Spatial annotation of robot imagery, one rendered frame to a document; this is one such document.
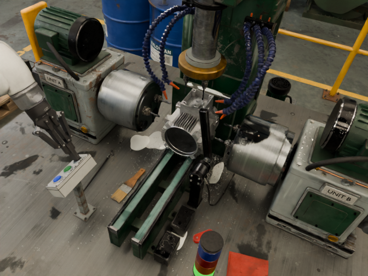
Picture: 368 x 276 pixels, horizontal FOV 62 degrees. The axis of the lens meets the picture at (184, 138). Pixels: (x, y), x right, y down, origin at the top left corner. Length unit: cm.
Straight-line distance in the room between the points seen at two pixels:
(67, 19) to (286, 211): 116
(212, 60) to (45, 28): 71
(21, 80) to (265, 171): 86
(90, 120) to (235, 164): 70
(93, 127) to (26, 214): 46
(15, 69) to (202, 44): 59
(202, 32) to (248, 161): 49
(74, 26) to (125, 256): 91
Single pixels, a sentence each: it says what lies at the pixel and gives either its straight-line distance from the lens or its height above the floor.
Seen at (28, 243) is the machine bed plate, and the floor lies 80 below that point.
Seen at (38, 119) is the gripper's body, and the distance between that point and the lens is 110.
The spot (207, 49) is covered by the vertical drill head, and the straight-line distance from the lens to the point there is 110.
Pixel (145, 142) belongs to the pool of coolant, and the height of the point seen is 80.
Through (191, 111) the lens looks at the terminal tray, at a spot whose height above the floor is 113.
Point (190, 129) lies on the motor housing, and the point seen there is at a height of 110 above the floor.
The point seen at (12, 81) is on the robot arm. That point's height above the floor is 137.
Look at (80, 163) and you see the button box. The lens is 114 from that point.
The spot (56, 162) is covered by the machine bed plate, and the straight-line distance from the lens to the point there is 155.
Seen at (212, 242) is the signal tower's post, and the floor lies 122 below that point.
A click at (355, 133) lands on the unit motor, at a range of 106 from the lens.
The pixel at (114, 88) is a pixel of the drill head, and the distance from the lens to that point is 134.
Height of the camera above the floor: 193
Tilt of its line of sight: 45 degrees down
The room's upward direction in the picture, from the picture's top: 5 degrees clockwise
